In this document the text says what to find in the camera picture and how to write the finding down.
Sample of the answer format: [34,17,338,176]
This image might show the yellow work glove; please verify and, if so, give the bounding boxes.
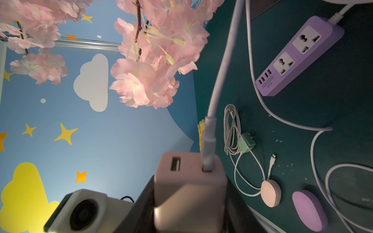
[197,119,205,150]

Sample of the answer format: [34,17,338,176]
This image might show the white charging cable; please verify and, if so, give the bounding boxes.
[200,0,373,233]

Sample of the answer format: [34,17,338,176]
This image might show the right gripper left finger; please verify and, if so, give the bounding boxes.
[114,176,155,233]

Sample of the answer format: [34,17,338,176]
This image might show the white power strip cable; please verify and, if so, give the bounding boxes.
[245,0,373,132]

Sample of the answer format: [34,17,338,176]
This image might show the white bundled USB cable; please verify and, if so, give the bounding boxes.
[223,104,277,198]

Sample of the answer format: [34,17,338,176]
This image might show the green USB charger adapter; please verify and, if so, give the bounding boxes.
[238,133,256,153]

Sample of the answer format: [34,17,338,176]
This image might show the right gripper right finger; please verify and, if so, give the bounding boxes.
[225,179,266,233]

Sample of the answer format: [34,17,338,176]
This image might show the pink USB charger adapter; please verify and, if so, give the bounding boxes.
[154,152,227,233]

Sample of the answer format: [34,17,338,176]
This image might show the purple power strip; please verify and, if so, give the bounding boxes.
[255,16,344,97]

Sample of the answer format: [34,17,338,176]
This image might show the pink artificial blossom tree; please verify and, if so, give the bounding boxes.
[1,1,222,109]

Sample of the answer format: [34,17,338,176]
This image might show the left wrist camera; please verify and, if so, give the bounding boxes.
[44,189,135,233]

